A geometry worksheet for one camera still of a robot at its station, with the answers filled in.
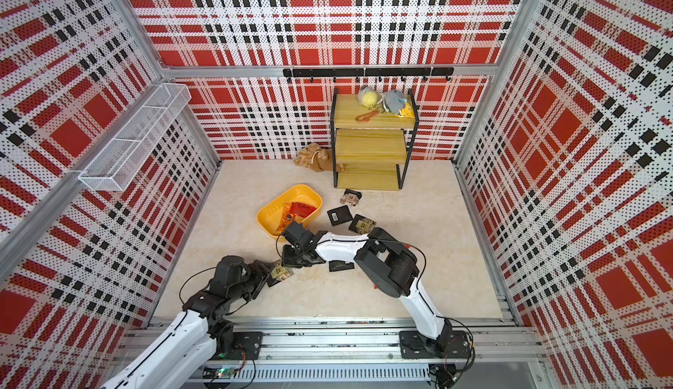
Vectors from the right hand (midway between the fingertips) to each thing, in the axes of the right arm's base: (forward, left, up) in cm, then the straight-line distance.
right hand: (287, 262), depth 89 cm
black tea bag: (+20, -18, -1) cm, 26 cm away
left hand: (-3, +3, +1) cm, 4 cm away
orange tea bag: (+19, +3, -1) cm, 19 cm away
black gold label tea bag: (+16, -26, -2) cm, 31 cm away
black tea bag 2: (-1, -18, -1) cm, 18 cm away
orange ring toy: (+38, -28, +31) cm, 57 cm away
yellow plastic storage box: (+19, +10, 0) cm, 22 cm away
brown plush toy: (+44, -7, +7) cm, 45 cm away
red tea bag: (+21, -3, +1) cm, 21 cm away
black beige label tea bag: (-4, +3, 0) cm, 5 cm away
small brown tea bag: (+29, -22, -1) cm, 36 cm away
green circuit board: (-31, +12, +1) cm, 33 cm away
